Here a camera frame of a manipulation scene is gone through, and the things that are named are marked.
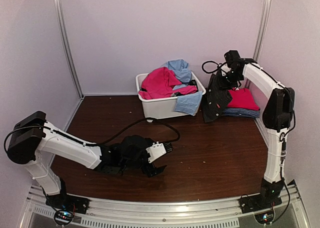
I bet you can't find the pink garment in bin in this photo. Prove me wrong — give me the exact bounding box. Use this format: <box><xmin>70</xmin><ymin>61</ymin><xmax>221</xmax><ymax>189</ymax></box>
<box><xmin>138</xmin><ymin>67</ymin><xmax>198</xmax><ymax>100</ymax></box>

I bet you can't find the circuit board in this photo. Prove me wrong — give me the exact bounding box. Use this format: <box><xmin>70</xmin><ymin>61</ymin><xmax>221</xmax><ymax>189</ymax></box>
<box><xmin>254</xmin><ymin>210</ymin><xmax>275</xmax><ymax>225</ymax></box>
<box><xmin>53</xmin><ymin>210</ymin><xmax>75</xmax><ymax>226</ymax></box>

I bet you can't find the black striped shirt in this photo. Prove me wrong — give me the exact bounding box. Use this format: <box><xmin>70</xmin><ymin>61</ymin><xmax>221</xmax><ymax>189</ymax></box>
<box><xmin>201</xmin><ymin>74</ymin><xmax>232</xmax><ymax>123</ymax></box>

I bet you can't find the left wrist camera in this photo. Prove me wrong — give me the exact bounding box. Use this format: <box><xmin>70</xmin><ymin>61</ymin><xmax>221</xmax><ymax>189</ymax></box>
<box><xmin>146</xmin><ymin>142</ymin><xmax>173</xmax><ymax>163</ymax></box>

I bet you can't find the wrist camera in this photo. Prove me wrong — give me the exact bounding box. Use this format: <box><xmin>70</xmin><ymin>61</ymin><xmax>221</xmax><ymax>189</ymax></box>
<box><xmin>146</xmin><ymin>142</ymin><xmax>173</xmax><ymax>163</ymax></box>
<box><xmin>220</xmin><ymin>63</ymin><xmax>231</xmax><ymax>76</ymax></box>

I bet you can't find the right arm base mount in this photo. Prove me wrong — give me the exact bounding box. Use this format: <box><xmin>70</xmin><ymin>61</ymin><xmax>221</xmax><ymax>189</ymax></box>
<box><xmin>238</xmin><ymin>194</ymin><xmax>282</xmax><ymax>214</ymax></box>

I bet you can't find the left circuit board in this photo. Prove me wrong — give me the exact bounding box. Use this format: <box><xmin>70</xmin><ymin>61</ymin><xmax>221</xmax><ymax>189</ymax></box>
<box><xmin>53</xmin><ymin>210</ymin><xmax>75</xmax><ymax>226</ymax></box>

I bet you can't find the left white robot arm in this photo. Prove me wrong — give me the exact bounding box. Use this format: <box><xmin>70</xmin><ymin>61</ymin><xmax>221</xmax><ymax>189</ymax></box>
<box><xmin>3</xmin><ymin>111</ymin><xmax>173</xmax><ymax>210</ymax></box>

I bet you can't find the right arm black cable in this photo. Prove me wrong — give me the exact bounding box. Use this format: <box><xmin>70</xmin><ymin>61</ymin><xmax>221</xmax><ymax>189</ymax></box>
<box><xmin>201</xmin><ymin>60</ymin><xmax>227</xmax><ymax>74</ymax></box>

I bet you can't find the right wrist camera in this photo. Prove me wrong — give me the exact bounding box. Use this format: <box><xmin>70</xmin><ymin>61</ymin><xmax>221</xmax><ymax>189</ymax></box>
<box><xmin>220</xmin><ymin>63</ymin><xmax>231</xmax><ymax>76</ymax></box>

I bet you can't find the aluminium frame post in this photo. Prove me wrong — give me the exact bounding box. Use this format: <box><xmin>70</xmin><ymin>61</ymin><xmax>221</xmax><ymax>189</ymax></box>
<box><xmin>244</xmin><ymin>0</ymin><xmax>273</xmax><ymax>89</ymax></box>
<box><xmin>53</xmin><ymin>0</ymin><xmax>84</xmax><ymax>99</ymax></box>

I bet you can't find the red t-shirt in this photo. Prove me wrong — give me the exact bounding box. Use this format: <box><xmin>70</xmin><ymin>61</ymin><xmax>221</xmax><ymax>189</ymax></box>
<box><xmin>227</xmin><ymin>88</ymin><xmax>260</xmax><ymax>111</ymax></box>

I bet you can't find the white plastic laundry bin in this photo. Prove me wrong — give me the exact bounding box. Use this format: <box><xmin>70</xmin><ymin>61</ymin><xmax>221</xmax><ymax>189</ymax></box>
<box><xmin>135</xmin><ymin>72</ymin><xmax>207</xmax><ymax>119</ymax></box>

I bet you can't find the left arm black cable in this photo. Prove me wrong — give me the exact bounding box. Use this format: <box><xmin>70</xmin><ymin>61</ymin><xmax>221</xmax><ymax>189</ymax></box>
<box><xmin>3</xmin><ymin>117</ymin><xmax>181</xmax><ymax>161</ymax></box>

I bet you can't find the light blue shirt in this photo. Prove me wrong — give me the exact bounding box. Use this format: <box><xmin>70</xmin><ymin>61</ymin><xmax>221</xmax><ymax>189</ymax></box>
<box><xmin>164</xmin><ymin>59</ymin><xmax>203</xmax><ymax>116</ymax></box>

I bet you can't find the front aluminium rail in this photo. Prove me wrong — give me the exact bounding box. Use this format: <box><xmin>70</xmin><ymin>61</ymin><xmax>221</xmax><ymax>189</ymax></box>
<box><xmin>24</xmin><ymin>188</ymin><xmax>305</xmax><ymax>228</ymax></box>

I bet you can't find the folded blue checkered shirt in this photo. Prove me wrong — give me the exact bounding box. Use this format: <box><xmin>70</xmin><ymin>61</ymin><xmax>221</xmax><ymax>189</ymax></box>
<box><xmin>222</xmin><ymin>108</ymin><xmax>260</xmax><ymax>118</ymax></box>

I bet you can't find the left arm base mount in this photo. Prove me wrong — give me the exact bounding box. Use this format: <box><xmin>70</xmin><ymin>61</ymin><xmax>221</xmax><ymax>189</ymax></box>
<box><xmin>46</xmin><ymin>195</ymin><xmax>90</xmax><ymax>215</ymax></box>

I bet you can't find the right circuit board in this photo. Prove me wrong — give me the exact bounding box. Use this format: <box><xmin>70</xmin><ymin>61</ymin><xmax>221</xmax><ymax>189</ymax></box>
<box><xmin>254</xmin><ymin>210</ymin><xmax>275</xmax><ymax>225</ymax></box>

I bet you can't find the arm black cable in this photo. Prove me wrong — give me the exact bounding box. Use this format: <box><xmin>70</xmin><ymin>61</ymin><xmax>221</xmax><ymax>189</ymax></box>
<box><xmin>3</xmin><ymin>117</ymin><xmax>181</xmax><ymax>161</ymax></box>
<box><xmin>201</xmin><ymin>60</ymin><xmax>227</xmax><ymax>74</ymax></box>

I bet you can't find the right aluminium frame post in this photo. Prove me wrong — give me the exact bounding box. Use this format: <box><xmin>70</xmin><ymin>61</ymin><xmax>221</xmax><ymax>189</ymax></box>
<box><xmin>244</xmin><ymin>0</ymin><xmax>273</xmax><ymax>89</ymax></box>

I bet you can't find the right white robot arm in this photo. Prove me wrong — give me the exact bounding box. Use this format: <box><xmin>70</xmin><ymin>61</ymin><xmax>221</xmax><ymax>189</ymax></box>
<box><xmin>218</xmin><ymin>50</ymin><xmax>296</xmax><ymax>209</ymax></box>

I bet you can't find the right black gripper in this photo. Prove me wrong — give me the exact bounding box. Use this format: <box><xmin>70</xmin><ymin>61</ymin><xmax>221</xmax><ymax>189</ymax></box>
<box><xmin>218</xmin><ymin>70</ymin><xmax>243</xmax><ymax>90</ymax></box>

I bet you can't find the left aluminium frame post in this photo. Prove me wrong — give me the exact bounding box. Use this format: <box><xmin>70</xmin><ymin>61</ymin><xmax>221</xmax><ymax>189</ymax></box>
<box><xmin>53</xmin><ymin>0</ymin><xmax>84</xmax><ymax>99</ymax></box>

